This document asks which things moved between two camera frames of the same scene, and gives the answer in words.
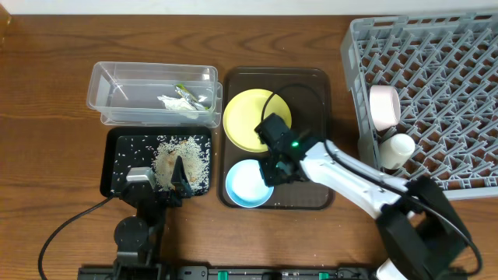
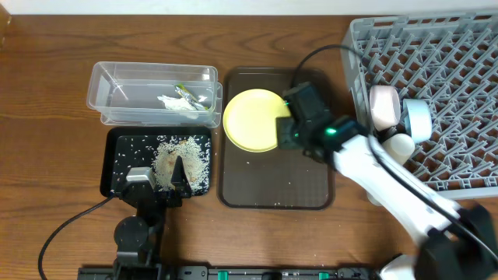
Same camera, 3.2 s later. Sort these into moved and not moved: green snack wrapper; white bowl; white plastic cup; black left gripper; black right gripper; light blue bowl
Moved: light blue bowl; black right gripper
Not moved: black left gripper; white plastic cup; white bowl; green snack wrapper
